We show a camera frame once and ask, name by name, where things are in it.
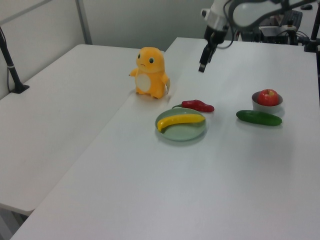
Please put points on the black clamp stand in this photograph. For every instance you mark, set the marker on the black clamp stand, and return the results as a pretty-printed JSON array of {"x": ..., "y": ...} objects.
[{"x": 312, "y": 37}]

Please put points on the grey partition frame post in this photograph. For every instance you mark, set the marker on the grey partition frame post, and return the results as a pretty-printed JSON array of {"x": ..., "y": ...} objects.
[{"x": 83, "y": 21}]

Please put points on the grey round bowl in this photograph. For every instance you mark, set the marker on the grey round bowl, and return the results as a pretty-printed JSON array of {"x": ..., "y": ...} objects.
[{"x": 266, "y": 107}]

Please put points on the black keyboard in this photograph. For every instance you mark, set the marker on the black keyboard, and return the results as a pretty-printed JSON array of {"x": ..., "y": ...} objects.
[{"x": 296, "y": 18}]

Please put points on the black pole with flat base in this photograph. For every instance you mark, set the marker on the black pole with flat base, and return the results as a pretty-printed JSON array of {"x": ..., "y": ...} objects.
[{"x": 10, "y": 65}]

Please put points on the yellow banana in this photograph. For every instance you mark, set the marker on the yellow banana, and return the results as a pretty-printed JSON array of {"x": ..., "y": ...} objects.
[{"x": 180, "y": 119}]

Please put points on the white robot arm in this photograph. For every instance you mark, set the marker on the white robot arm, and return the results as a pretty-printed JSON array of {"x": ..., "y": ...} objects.
[{"x": 250, "y": 10}]

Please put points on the green plastic plate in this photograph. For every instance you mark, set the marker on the green plastic plate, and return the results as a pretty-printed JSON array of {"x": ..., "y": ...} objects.
[{"x": 182, "y": 132}]

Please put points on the red chili pepper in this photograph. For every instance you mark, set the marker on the red chili pepper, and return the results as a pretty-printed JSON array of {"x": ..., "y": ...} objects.
[{"x": 200, "y": 106}]

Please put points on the green cucumber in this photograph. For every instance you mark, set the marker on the green cucumber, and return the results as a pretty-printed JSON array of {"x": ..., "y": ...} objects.
[{"x": 258, "y": 118}]

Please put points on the red apple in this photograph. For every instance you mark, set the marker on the red apple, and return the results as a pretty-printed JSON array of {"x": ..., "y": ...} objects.
[{"x": 268, "y": 98}]

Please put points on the black electronics box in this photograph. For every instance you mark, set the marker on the black electronics box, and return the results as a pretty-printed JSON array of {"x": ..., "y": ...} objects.
[{"x": 273, "y": 33}]

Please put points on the black knob on stand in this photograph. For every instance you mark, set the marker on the black knob on stand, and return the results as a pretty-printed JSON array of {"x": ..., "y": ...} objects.
[{"x": 291, "y": 31}]

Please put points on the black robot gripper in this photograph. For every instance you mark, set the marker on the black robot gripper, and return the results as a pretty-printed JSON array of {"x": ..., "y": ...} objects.
[{"x": 217, "y": 36}]

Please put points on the orange plush dinosaur toy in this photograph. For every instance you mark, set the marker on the orange plush dinosaur toy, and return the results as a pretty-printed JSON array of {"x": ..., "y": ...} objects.
[{"x": 150, "y": 72}]

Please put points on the black computer mouse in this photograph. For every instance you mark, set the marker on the black computer mouse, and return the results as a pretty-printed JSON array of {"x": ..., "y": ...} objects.
[{"x": 306, "y": 7}]

